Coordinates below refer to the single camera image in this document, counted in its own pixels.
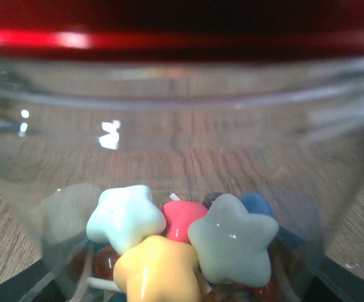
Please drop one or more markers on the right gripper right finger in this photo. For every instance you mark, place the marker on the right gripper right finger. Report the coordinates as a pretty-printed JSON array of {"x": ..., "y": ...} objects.
[{"x": 333, "y": 282}]

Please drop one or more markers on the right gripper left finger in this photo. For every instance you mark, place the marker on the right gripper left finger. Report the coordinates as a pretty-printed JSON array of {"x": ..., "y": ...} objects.
[{"x": 35, "y": 283}]

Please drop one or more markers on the clear plastic jar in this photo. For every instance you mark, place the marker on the clear plastic jar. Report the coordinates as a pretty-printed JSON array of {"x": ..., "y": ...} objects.
[{"x": 292, "y": 132}]

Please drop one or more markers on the red jar lid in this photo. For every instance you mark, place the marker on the red jar lid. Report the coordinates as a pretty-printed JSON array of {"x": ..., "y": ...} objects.
[{"x": 181, "y": 31}]

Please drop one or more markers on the pale green star candy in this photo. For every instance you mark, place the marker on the pale green star candy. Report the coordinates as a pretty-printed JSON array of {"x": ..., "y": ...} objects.
[{"x": 232, "y": 243}]

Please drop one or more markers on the blue candy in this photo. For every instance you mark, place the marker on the blue candy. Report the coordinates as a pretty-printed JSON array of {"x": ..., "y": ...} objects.
[{"x": 255, "y": 203}]

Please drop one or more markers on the white star candy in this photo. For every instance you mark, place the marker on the white star candy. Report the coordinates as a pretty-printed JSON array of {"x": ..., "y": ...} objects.
[{"x": 124, "y": 216}]

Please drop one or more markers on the red heart candy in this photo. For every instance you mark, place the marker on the red heart candy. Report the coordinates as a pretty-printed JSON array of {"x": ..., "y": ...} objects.
[{"x": 179, "y": 215}]

